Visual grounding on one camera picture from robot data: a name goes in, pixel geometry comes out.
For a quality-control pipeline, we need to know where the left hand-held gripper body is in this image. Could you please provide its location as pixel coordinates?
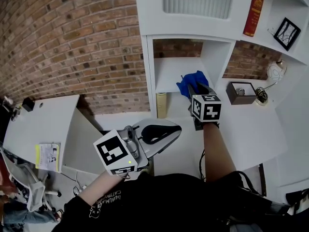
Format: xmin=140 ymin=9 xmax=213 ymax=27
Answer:
xmin=93 ymin=125 xmax=150 ymax=176

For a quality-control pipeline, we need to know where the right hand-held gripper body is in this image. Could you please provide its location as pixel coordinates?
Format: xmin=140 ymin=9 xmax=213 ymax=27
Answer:
xmin=188 ymin=94 xmax=222 ymax=131

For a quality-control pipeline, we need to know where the blue wiping cloth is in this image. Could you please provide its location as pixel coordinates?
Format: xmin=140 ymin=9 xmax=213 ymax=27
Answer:
xmin=176 ymin=70 xmax=210 ymax=99

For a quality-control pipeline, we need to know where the white wall shelving unit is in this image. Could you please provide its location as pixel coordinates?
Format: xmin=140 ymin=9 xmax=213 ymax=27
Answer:
xmin=134 ymin=0 xmax=309 ymax=119

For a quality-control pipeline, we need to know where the person's right forearm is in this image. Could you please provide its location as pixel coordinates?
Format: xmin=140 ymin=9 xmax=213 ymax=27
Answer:
xmin=202 ymin=122 xmax=237 ymax=182

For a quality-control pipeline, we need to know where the person's left forearm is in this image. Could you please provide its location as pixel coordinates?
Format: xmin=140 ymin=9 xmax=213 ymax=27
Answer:
xmin=78 ymin=170 xmax=126 ymax=206

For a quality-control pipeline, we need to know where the white desk surface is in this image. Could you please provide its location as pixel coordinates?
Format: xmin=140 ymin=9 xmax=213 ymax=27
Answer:
xmin=152 ymin=77 xmax=309 ymax=195

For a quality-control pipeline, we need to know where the white globe lamp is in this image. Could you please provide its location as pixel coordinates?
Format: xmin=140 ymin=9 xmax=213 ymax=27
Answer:
xmin=255 ymin=59 xmax=288 ymax=106

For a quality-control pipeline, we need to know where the beige book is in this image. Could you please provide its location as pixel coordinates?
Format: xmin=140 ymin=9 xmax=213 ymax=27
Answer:
xmin=156 ymin=92 xmax=168 ymax=119

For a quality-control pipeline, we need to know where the person's white shoe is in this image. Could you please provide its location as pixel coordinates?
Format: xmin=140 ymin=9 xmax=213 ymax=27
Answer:
xmin=139 ymin=164 xmax=154 ymax=176

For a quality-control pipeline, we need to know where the dark brown open box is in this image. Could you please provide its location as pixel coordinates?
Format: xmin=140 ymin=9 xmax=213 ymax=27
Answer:
xmin=226 ymin=81 xmax=257 ymax=105

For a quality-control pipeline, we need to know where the person's black shirt torso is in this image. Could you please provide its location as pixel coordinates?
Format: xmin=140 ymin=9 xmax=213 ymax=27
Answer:
xmin=52 ymin=170 xmax=273 ymax=232

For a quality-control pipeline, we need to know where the yellow-edged booklet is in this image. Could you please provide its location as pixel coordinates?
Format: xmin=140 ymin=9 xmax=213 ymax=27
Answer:
xmin=35 ymin=143 xmax=61 ymax=173

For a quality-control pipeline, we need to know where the white side table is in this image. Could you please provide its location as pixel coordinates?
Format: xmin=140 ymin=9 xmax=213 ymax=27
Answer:
xmin=2 ymin=95 xmax=104 ymax=175

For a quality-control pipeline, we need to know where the white chair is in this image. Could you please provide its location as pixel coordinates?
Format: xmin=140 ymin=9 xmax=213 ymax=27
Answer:
xmin=0 ymin=148 xmax=62 ymax=212

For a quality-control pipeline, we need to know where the frosted glass cabinet door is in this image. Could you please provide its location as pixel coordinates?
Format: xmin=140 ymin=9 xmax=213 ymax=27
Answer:
xmin=162 ymin=0 xmax=235 ymax=20

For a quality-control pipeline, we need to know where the red book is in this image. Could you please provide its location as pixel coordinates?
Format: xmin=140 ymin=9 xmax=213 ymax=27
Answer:
xmin=242 ymin=0 xmax=267 ymax=38

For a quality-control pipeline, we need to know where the small black box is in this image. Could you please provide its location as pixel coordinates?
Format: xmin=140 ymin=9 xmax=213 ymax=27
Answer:
xmin=21 ymin=97 xmax=36 ymax=113

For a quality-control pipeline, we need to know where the black waist-mounted device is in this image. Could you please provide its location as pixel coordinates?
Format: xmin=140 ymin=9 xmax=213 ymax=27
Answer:
xmin=238 ymin=172 xmax=292 ymax=218

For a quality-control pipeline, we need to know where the white floor cable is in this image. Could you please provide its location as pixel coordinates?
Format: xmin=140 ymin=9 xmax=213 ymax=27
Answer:
xmin=72 ymin=172 xmax=87 ymax=195

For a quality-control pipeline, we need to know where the black coiled lamp cable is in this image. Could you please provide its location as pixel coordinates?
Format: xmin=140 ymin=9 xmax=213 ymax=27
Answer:
xmin=255 ymin=86 xmax=268 ymax=103

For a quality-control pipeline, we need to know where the black picture frame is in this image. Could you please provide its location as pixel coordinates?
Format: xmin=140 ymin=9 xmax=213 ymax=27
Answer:
xmin=273 ymin=17 xmax=302 ymax=52

